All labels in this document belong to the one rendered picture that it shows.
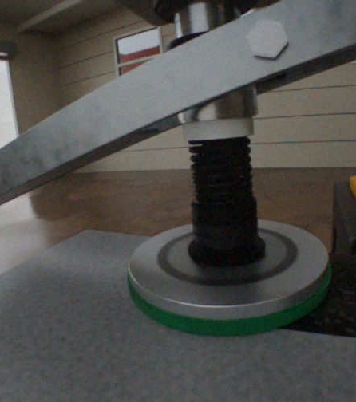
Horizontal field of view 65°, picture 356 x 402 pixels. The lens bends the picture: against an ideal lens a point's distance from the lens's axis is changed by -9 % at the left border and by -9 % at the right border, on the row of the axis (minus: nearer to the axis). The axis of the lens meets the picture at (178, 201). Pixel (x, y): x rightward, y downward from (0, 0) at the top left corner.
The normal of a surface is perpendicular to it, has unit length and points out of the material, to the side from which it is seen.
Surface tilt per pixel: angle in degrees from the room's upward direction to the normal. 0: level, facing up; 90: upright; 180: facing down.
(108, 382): 0
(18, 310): 0
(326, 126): 90
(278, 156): 90
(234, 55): 90
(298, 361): 0
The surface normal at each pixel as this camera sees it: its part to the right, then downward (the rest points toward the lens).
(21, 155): -0.32, 0.27
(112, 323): -0.11, -0.96
